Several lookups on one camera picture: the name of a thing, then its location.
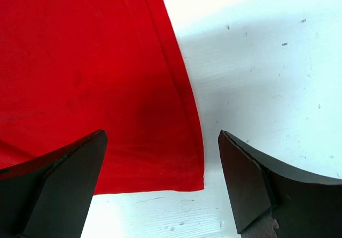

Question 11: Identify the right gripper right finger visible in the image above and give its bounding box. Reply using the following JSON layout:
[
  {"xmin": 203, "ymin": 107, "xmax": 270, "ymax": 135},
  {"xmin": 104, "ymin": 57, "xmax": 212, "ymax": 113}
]
[{"xmin": 218, "ymin": 130, "xmax": 341, "ymax": 237}]

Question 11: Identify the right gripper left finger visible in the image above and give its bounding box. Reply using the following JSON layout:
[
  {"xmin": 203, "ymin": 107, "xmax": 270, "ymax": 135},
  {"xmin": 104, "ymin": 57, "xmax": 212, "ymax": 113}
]
[{"xmin": 1, "ymin": 130, "xmax": 108, "ymax": 238}]

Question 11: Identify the red t shirt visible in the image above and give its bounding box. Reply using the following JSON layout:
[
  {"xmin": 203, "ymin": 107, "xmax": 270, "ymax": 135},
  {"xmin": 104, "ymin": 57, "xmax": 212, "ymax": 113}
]
[{"xmin": 1, "ymin": 0, "xmax": 204, "ymax": 194}]

